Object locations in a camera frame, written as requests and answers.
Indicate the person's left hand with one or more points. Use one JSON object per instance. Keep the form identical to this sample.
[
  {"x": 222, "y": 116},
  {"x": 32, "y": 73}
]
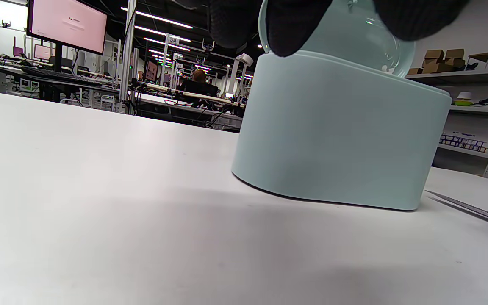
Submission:
[{"x": 286, "y": 25}]

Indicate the mint green lidded box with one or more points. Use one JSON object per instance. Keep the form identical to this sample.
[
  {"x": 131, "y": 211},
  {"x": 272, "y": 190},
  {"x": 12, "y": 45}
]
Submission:
[{"x": 337, "y": 135}]

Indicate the row of ceiling lights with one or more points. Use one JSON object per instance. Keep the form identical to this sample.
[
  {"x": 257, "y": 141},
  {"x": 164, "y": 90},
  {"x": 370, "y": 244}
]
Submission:
[{"x": 163, "y": 31}]

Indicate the stack of cardboard boxes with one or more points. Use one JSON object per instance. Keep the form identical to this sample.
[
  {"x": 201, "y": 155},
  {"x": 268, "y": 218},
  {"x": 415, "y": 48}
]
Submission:
[{"x": 439, "y": 59}]

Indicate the grey storage shelving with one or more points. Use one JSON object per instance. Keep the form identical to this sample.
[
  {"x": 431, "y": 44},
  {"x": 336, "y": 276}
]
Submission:
[{"x": 481, "y": 110}]

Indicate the pink lit monitor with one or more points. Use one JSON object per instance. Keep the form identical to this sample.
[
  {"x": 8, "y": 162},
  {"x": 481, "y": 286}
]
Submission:
[{"x": 68, "y": 25}]

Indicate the white metal post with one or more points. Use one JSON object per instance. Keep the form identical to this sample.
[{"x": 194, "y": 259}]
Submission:
[{"x": 127, "y": 51}]

